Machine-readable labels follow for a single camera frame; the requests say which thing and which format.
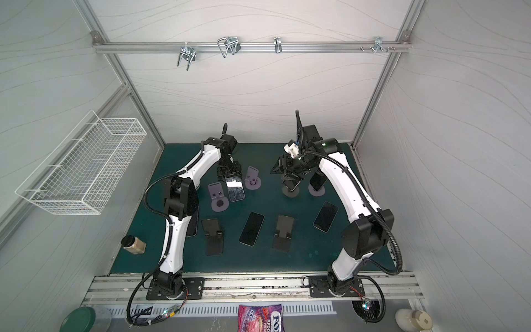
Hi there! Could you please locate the silver phone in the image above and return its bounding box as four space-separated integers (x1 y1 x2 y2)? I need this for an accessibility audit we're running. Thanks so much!
283 177 301 192

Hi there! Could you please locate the purple case phone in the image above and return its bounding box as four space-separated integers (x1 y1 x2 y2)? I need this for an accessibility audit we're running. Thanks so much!
186 208 200 238
225 177 246 202

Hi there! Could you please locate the dark phone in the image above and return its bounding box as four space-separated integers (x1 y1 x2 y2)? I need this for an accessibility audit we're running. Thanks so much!
308 171 327 192

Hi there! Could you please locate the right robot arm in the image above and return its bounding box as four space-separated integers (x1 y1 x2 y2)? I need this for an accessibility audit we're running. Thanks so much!
271 114 403 324

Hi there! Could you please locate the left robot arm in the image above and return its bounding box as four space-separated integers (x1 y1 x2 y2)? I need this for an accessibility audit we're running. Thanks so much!
126 124 242 327

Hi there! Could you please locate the grey round stand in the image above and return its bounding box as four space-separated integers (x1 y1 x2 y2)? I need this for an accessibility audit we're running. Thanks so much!
282 186 300 198

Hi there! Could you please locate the purple round stand centre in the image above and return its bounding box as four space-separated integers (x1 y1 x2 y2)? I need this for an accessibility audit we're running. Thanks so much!
245 166 261 190

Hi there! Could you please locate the purple round stand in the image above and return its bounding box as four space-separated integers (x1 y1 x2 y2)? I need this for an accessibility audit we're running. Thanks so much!
207 182 229 212
308 184 326 197
245 166 261 190

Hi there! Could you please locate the purple round stand right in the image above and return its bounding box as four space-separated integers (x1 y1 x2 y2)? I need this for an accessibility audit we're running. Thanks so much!
308 184 326 197

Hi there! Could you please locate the purple round stand left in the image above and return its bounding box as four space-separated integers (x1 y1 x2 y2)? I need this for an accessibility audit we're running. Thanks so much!
207 182 229 212

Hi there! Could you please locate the black folding stand right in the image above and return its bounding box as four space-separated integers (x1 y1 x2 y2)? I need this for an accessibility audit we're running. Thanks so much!
272 215 295 253

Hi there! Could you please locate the small jar black lid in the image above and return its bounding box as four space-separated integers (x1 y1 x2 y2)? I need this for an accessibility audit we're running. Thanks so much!
120 235 147 255

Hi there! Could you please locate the pink candy bag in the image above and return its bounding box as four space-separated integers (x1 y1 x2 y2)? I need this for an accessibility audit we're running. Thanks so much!
237 304 284 332

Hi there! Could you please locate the aluminium top crossbar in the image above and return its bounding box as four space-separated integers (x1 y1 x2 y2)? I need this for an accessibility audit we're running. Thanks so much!
93 35 413 55

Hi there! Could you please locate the white tape roll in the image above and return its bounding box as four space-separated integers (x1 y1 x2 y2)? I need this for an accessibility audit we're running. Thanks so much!
395 308 434 332

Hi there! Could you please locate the green lid container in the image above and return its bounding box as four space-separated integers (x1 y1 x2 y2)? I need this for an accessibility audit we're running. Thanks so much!
59 307 96 332

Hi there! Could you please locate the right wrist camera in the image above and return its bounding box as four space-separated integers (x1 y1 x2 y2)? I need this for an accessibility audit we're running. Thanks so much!
283 141 300 159

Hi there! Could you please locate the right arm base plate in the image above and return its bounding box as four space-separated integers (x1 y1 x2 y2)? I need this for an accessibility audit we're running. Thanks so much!
302 274 365 298

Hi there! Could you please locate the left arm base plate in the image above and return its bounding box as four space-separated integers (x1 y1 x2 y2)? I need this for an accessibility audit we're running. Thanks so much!
146 277 205 300

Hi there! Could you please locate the white wire basket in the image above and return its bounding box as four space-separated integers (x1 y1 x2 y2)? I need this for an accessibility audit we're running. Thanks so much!
15 111 147 215

